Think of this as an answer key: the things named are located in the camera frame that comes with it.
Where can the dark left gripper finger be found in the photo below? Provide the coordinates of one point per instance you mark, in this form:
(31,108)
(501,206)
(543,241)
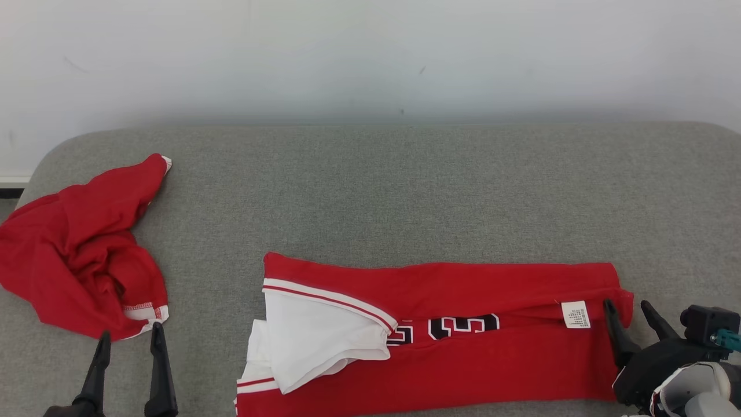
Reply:
(95,382)
(160,388)

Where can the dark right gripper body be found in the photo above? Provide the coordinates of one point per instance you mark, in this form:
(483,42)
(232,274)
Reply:
(660,362)

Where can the red basketball shorts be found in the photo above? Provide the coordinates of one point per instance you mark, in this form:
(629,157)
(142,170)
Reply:
(63,260)

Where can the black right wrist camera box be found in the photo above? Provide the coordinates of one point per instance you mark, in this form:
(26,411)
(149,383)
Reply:
(706,323)

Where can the red white basketball jersey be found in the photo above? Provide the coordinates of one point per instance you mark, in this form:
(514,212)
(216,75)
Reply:
(463,370)

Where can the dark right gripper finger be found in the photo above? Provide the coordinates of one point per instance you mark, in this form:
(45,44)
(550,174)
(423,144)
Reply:
(620,341)
(660,327)

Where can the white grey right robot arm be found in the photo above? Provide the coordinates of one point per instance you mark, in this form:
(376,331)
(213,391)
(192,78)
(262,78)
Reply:
(694,388)

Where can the white black wall baseboard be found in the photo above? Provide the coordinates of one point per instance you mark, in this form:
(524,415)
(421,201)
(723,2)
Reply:
(11,185)

